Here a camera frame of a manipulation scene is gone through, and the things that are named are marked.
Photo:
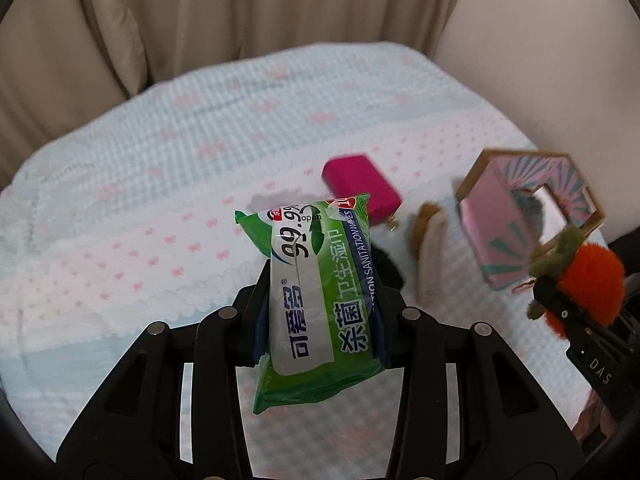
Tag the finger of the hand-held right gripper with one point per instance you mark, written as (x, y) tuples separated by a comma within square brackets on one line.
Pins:
[(567, 316)]

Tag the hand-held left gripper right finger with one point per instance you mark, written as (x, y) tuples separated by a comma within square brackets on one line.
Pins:
[(382, 332)]

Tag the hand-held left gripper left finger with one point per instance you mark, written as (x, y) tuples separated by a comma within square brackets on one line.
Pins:
[(261, 332)]

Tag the orange plush carrot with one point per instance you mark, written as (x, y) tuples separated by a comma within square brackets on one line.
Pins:
[(592, 280)]

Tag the green wet wipes packet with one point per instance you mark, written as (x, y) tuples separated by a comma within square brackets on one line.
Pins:
[(310, 300)]

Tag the brown beige plush toy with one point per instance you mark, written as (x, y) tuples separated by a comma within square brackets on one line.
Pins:
[(432, 255)]

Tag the pink striped window box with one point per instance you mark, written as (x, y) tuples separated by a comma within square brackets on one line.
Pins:
[(492, 240)]

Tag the magenta pouch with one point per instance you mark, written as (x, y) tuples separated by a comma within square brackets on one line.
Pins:
[(361, 182)]

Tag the beige curtain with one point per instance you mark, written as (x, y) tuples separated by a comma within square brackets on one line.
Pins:
[(150, 15)]

